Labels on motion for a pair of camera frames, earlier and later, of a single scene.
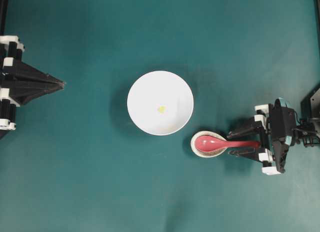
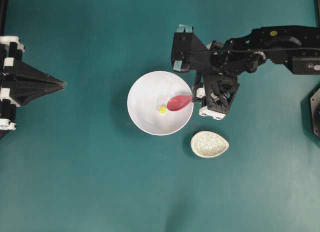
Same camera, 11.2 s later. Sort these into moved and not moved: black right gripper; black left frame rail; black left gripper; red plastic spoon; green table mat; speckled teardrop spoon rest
Moved: red plastic spoon; black right gripper
Not moved: black left gripper; black left frame rail; green table mat; speckled teardrop spoon rest
